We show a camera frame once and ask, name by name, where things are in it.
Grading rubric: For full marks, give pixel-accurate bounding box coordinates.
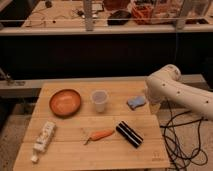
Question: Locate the orange wooden bowl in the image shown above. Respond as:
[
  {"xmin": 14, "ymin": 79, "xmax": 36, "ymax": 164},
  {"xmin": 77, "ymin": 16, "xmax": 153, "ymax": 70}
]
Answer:
[{"xmin": 49, "ymin": 89, "xmax": 81, "ymax": 117}]

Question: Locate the black cable on floor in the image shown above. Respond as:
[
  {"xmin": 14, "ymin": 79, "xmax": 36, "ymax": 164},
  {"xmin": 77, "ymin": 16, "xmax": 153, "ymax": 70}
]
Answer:
[{"xmin": 159, "ymin": 101, "xmax": 209, "ymax": 171}]

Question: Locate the orange basket on bench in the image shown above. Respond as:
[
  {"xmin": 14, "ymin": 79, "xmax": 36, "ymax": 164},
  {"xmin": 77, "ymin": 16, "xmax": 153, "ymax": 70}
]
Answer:
[{"xmin": 131, "ymin": 5, "xmax": 153, "ymax": 25}]

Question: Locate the white plastic cup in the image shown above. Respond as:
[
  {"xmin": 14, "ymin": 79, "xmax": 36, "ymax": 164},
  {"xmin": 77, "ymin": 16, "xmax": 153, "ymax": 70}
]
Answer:
[{"xmin": 91, "ymin": 90, "xmax": 108, "ymax": 113}]

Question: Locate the grey metal post right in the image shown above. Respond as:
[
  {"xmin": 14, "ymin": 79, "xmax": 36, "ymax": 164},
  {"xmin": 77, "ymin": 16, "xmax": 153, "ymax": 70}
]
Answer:
[{"xmin": 175, "ymin": 0, "xmax": 191, "ymax": 30}]

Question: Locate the black white striped block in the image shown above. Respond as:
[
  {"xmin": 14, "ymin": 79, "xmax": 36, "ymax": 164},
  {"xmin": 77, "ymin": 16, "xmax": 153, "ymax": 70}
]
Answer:
[{"xmin": 116, "ymin": 121, "xmax": 143, "ymax": 148}]

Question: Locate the black object on bench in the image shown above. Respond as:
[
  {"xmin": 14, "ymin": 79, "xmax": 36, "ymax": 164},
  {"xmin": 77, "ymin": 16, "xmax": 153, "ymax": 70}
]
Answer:
[{"xmin": 107, "ymin": 10, "xmax": 131, "ymax": 26}]

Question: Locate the white toothpaste tube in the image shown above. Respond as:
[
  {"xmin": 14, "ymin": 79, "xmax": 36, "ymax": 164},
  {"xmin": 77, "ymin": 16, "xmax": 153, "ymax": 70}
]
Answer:
[{"xmin": 31, "ymin": 121, "xmax": 56, "ymax": 163}]

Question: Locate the grey metal post left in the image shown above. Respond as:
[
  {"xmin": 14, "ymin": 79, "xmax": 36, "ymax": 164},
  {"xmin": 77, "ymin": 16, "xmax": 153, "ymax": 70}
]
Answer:
[{"xmin": 83, "ymin": 0, "xmax": 93, "ymax": 31}]

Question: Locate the blue sponge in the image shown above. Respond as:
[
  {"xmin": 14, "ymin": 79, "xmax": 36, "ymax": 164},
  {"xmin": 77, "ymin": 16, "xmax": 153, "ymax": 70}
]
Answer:
[{"xmin": 127, "ymin": 96, "xmax": 146, "ymax": 110}]

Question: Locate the orange toy carrot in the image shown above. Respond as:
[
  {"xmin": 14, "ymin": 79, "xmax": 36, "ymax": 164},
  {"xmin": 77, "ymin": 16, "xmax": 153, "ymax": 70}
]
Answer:
[{"xmin": 85, "ymin": 130, "xmax": 114, "ymax": 145}]

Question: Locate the grey metal clamp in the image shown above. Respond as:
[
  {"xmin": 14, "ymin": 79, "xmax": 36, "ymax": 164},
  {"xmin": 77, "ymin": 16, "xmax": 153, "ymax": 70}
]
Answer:
[{"xmin": 0, "ymin": 67, "xmax": 25, "ymax": 86}]

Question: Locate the grey metal post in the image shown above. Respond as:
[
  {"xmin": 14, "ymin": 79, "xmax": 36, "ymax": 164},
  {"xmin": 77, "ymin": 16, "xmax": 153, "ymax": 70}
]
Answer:
[
  {"xmin": 83, "ymin": 0, "xmax": 93, "ymax": 31},
  {"xmin": 175, "ymin": 0, "xmax": 191, "ymax": 30}
]

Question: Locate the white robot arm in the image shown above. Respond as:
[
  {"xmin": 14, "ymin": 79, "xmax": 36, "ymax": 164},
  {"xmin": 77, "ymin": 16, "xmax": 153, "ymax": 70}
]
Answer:
[{"xmin": 146, "ymin": 64, "xmax": 213, "ymax": 121}]

